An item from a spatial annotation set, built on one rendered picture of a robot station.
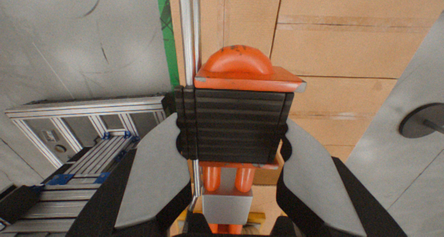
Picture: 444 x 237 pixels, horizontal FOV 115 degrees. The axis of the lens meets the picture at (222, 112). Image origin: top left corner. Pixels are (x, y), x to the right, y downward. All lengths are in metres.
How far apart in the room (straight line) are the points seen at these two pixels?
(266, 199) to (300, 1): 0.67
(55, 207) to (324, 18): 1.22
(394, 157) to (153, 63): 2.71
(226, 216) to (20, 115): 1.86
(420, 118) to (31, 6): 3.27
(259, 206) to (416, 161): 2.48
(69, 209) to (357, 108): 1.30
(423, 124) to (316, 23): 1.82
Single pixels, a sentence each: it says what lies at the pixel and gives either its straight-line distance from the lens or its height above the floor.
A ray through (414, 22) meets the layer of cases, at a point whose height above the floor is 0.54.
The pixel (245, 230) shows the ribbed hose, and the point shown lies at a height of 1.00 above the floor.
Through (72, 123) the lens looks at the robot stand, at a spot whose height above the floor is 0.21.
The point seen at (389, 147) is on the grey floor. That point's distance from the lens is 2.42.
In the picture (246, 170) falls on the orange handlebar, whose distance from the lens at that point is 0.17.
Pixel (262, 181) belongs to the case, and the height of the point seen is 0.93.
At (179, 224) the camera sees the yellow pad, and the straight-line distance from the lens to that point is 0.59.
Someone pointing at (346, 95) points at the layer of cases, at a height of 0.54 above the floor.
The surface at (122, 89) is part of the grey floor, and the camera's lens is 1.55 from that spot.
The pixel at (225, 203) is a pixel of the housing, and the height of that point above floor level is 1.09.
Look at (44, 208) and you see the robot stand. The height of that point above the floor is 0.91.
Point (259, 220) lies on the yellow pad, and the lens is 0.57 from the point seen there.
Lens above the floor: 1.19
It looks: 61 degrees down
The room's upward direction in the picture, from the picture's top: 179 degrees counter-clockwise
